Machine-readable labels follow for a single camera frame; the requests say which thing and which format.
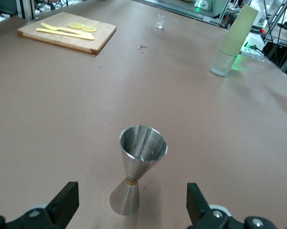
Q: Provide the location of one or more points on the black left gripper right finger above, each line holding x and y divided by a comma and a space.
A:
197, 207

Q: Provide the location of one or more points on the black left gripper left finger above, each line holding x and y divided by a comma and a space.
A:
62, 207

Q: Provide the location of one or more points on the steel double jigger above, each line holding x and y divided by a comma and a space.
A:
134, 167

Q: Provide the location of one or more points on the small clear glass cup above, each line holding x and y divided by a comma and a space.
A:
160, 21

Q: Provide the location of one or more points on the yellow plastic knife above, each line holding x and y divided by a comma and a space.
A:
62, 33

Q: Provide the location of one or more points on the yellow plastic fork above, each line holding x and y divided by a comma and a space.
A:
62, 29

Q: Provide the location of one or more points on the wooden cutting board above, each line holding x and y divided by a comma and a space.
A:
103, 33

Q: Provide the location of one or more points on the green sleeved glass bottle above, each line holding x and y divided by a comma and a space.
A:
236, 31

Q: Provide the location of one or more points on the lemon slice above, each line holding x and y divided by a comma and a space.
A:
76, 25
89, 28

